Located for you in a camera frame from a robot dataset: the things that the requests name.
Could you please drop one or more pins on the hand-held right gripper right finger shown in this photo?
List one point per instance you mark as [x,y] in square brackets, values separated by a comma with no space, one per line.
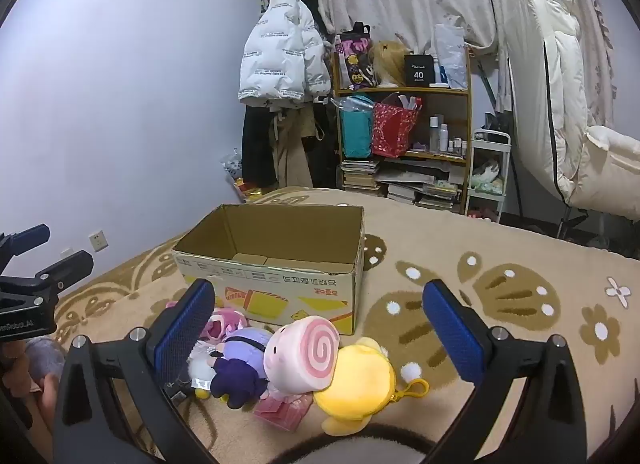
[452,334]

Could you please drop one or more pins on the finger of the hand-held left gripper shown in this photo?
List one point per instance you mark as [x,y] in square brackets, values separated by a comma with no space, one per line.
[67,268]
[25,240]

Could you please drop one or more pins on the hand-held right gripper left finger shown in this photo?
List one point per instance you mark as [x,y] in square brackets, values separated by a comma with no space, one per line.
[182,334]

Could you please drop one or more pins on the magenta pink plush toy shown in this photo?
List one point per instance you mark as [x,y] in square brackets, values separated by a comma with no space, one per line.
[220,326]

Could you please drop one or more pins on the purple plush doll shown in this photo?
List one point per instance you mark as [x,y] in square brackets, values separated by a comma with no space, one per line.
[240,369]

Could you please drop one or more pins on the yellow plush toy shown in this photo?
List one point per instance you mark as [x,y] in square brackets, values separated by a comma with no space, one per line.
[355,384]

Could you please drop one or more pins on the printed cardboard box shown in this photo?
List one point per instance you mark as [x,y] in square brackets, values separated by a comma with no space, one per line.
[300,289]

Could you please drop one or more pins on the pink packet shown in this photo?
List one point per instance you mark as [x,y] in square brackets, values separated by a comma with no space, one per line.
[282,411]

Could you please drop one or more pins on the pink swirl pig plush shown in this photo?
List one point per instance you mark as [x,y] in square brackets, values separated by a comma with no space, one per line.
[310,349]

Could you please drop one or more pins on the person's left forearm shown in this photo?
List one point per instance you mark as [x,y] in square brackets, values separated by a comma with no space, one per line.
[47,394]

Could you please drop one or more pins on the person's left hand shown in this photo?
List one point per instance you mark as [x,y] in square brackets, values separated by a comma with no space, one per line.
[11,364]

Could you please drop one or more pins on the pile of books and papers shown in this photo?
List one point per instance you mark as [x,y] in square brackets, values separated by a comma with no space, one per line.
[425,189]

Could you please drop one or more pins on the white brown plush animal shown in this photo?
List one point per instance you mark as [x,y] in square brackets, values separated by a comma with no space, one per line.
[486,172]

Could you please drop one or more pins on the clear bag of colourful things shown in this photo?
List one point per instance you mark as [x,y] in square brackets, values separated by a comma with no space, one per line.
[231,169]

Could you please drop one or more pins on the white trolley cart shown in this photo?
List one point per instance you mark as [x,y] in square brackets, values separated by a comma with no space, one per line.
[507,169]

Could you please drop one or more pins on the stack of books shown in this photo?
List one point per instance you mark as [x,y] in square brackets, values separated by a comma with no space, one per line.
[360,177]

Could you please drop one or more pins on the row of small bottles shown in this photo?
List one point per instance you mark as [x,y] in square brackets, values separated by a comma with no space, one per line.
[457,145]

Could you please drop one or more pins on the black hanging coat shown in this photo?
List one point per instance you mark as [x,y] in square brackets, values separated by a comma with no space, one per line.
[257,144]

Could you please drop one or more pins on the beige hanging coat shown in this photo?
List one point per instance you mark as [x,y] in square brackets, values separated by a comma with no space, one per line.
[292,154]

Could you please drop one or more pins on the red gift bag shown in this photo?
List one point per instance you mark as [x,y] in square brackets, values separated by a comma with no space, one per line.
[392,129]

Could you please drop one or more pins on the black hanging garment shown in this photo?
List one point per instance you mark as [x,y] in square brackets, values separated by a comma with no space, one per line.
[325,159]

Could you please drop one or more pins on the wooden shelf unit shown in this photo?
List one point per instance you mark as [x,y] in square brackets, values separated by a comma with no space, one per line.
[469,109]

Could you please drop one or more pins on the teal bag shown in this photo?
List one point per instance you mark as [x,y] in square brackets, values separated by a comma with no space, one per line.
[356,129]

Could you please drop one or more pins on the black box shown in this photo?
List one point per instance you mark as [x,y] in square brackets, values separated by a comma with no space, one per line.
[419,72]

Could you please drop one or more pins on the cream duvet on rack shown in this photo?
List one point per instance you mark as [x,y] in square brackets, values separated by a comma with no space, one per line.
[565,94]

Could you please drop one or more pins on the blonde wig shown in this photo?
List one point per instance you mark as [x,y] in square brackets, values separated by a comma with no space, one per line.
[392,62]

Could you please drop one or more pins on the white plastic bag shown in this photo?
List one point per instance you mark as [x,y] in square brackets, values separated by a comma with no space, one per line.
[450,52]

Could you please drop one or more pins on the pink patterned bag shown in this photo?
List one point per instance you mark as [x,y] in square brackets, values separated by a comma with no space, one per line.
[352,59]

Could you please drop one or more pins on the white puffer jacket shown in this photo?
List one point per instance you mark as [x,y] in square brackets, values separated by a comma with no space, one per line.
[280,54]

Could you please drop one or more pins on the wall socket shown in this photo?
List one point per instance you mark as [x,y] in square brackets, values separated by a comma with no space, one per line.
[98,240]
[66,252]

